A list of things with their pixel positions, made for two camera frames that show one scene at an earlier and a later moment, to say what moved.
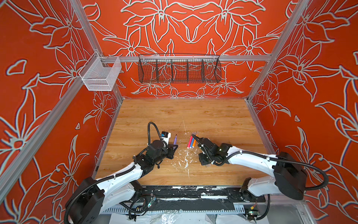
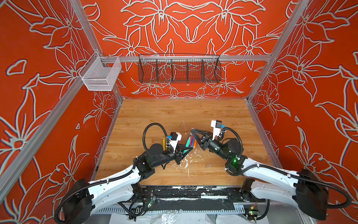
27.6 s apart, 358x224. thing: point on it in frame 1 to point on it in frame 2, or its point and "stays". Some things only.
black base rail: [194, 196] stays
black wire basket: [179, 68] stays
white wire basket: [102, 74] stays
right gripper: [201, 159] to [206, 143]
